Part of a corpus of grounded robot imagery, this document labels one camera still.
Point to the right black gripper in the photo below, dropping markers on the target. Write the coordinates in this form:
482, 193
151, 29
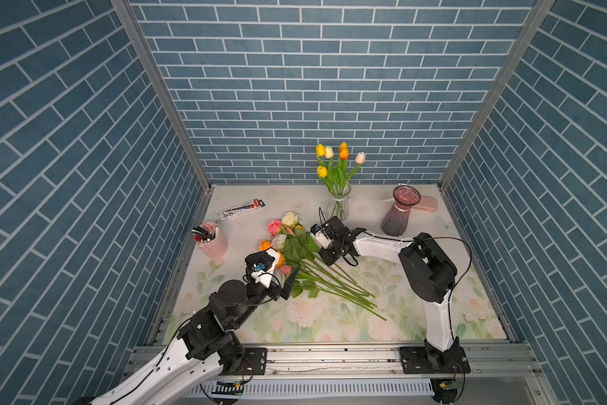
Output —
327, 260

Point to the pale pink tulip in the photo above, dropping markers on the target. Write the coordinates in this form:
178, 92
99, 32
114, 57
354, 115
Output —
359, 162

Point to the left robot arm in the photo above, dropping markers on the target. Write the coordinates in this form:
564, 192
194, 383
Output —
204, 347

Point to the cream rose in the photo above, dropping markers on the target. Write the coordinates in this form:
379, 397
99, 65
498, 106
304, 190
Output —
290, 219

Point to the white rose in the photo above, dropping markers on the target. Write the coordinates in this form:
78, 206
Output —
278, 242

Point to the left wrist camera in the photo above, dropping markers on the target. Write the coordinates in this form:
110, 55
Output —
261, 268

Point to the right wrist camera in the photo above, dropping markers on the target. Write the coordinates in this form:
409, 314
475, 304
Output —
321, 235

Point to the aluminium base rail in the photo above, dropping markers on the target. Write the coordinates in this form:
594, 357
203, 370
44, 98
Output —
281, 372

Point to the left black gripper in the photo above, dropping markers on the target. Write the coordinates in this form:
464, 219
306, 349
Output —
274, 293

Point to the clear glass vase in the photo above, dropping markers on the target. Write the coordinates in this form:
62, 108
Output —
337, 204

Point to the yellow tulip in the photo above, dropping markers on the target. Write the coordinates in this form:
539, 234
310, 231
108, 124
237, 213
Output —
322, 171
320, 153

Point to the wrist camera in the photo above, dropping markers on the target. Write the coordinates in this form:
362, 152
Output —
261, 268
321, 235

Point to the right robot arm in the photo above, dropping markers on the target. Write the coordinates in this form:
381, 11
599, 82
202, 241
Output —
429, 271

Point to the pink pen holder cup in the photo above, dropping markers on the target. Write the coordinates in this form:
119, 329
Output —
210, 240

